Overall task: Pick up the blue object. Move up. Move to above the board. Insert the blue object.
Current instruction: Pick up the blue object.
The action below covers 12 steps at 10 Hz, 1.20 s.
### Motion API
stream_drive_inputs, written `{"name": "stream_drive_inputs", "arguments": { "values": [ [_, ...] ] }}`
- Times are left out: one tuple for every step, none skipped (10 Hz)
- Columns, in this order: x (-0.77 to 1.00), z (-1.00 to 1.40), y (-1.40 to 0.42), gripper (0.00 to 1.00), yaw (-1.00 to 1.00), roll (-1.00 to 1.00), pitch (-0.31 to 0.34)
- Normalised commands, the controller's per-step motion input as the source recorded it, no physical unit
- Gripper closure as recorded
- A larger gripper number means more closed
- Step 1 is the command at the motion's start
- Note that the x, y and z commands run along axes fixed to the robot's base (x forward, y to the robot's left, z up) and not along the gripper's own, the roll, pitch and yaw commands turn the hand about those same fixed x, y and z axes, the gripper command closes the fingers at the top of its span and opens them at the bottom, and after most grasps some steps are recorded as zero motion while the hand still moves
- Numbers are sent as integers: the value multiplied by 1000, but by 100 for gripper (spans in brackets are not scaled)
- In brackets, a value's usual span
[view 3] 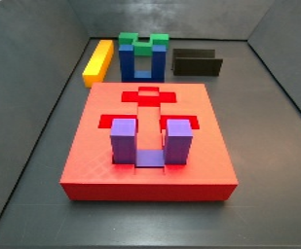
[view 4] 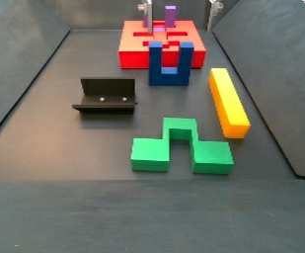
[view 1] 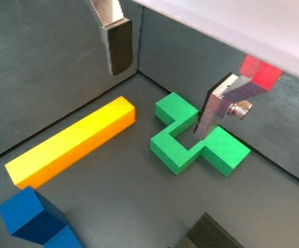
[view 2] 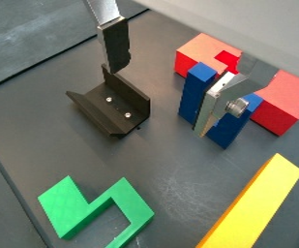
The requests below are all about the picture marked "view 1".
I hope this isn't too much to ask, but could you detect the red board base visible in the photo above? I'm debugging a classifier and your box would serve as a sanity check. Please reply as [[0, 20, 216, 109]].
[[238, 55, 281, 91]]

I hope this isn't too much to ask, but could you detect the black angle bracket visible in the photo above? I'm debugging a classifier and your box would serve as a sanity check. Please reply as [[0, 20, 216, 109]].
[[174, 212, 244, 248]]

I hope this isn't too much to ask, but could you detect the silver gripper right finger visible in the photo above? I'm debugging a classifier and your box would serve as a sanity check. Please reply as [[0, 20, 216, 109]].
[[192, 73, 265, 140]]

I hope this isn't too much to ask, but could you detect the blue U-shaped block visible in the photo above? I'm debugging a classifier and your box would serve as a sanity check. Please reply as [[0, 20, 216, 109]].
[[0, 187, 84, 248]]

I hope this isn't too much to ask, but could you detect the green zigzag block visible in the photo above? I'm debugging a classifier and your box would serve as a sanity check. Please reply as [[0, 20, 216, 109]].
[[149, 93, 249, 176]]

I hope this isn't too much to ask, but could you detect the yellow long block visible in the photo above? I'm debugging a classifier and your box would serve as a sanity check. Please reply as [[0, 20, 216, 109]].
[[5, 97, 136, 189]]

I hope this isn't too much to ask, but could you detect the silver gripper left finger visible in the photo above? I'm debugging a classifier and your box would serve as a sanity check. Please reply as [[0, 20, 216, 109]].
[[86, 0, 133, 76]]

